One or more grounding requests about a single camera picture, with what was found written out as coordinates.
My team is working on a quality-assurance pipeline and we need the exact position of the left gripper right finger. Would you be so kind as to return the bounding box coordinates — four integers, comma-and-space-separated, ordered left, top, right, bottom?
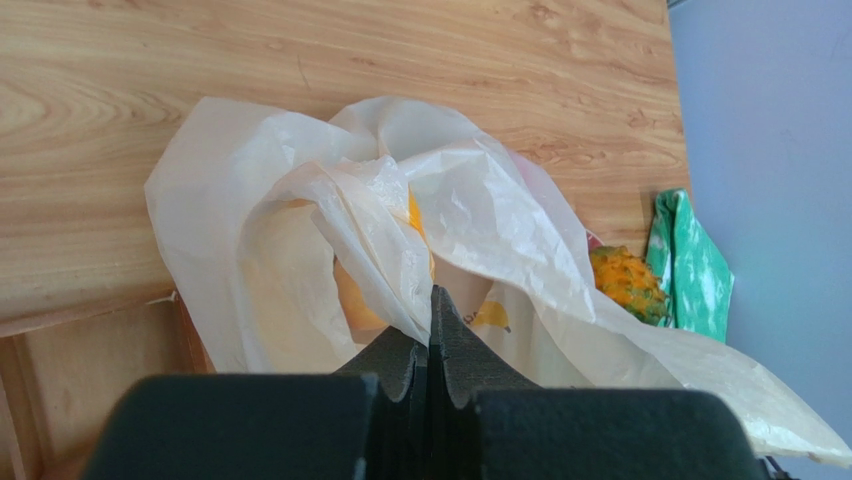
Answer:
429, 286, 539, 410

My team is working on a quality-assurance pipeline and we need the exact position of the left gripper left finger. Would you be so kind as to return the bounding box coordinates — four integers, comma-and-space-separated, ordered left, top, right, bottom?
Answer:
334, 327, 428, 404

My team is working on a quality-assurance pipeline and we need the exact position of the banana print plastic bag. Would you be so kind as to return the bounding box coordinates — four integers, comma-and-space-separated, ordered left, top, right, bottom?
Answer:
144, 97, 851, 467

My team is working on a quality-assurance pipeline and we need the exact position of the fake pineapple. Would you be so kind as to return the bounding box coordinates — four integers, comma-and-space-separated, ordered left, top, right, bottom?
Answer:
590, 246, 670, 326

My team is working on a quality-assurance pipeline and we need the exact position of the orange fake fruit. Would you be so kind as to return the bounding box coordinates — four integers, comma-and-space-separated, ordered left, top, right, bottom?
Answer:
333, 259, 387, 331

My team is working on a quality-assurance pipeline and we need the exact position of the green white tie-dye cloth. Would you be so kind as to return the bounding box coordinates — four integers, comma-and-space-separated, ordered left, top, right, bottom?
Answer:
646, 189, 735, 342

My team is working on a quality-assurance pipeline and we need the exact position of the wooden compartment tray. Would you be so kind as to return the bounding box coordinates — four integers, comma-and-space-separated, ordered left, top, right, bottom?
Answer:
1, 290, 214, 479

